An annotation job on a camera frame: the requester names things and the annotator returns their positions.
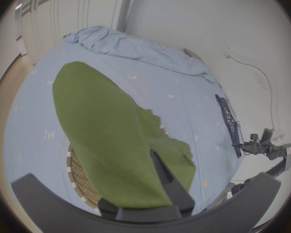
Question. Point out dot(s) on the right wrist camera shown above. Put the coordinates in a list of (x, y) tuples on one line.
[(267, 134)]

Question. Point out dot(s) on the dark blue T-shirt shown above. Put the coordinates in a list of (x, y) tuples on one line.
[(229, 120)]

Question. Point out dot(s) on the bed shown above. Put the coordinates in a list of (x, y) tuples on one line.
[(184, 110)]

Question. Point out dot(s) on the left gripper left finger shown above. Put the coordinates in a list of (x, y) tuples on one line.
[(108, 207)]

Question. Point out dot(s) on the grey bedside table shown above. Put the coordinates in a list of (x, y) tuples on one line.
[(194, 54)]

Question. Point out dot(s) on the green shorts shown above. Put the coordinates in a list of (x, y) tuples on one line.
[(99, 120)]

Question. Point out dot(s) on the round woven basket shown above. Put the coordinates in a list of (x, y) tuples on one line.
[(77, 171)]

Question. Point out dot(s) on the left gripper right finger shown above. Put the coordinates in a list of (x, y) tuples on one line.
[(174, 190)]

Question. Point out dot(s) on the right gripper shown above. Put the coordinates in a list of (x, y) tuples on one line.
[(249, 147)]

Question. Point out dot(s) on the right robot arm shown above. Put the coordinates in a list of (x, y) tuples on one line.
[(288, 154)]

